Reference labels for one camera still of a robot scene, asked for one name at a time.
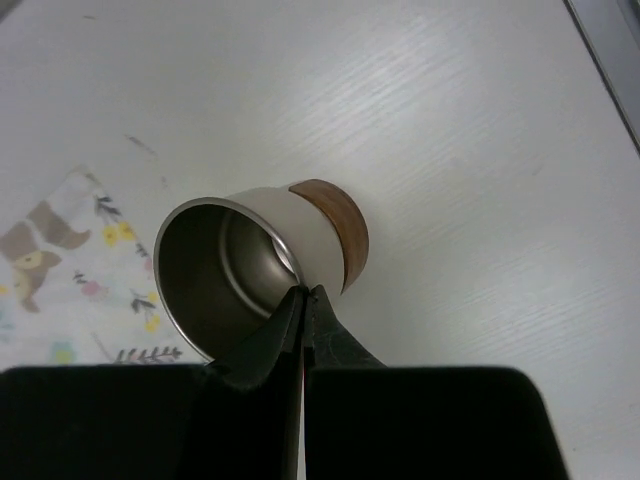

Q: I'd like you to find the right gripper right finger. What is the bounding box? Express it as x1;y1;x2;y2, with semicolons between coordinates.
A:
304;287;568;479

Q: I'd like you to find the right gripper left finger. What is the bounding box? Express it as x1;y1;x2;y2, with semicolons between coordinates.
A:
1;288;305;479

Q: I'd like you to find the white and brown cup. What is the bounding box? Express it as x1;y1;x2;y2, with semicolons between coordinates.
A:
153;179;370;361

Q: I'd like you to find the patterned cloth placemat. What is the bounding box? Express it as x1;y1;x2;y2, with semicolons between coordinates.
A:
1;168;202;369

